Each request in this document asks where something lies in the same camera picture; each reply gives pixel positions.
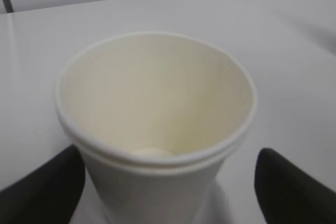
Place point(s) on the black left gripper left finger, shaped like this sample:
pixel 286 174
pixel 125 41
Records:
pixel 49 194

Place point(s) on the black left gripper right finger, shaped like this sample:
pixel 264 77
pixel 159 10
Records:
pixel 286 194

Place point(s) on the white paper cup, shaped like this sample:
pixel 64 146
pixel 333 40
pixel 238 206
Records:
pixel 154 116

